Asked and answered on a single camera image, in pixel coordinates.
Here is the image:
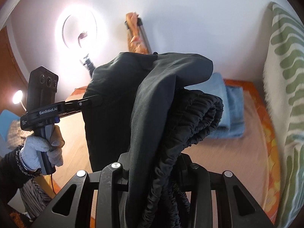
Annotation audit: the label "dark green pants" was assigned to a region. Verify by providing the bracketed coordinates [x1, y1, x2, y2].
[82, 52, 223, 227]

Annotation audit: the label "left forearm dark sleeve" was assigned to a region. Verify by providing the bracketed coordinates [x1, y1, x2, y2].
[0, 146, 41, 204]

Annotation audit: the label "left hand in white glove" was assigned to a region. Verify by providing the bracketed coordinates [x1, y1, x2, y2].
[20, 125, 65, 172]

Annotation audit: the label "small round lamp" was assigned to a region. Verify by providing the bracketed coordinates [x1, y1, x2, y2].
[12, 89, 26, 111]

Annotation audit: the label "striped grey garment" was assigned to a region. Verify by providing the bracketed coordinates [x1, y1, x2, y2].
[6, 120, 51, 220]

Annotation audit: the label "orange knotted scarf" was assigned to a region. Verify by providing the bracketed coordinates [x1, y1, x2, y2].
[125, 12, 141, 47]

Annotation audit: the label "folded blue jeans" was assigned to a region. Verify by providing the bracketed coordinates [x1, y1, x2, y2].
[186, 73, 245, 139]

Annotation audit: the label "beige blanket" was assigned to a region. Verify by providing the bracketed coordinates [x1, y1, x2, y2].
[35, 85, 270, 228]

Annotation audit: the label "green patterned white pillow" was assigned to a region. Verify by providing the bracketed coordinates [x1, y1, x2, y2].
[263, 2, 303, 227]

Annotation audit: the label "orange floral bedsheet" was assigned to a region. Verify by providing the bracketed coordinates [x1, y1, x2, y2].
[223, 78, 282, 223]

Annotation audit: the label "small black camera tripod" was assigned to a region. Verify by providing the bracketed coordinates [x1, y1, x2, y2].
[80, 54, 96, 77]

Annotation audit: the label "ring light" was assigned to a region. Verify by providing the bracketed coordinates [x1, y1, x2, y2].
[60, 1, 110, 63]

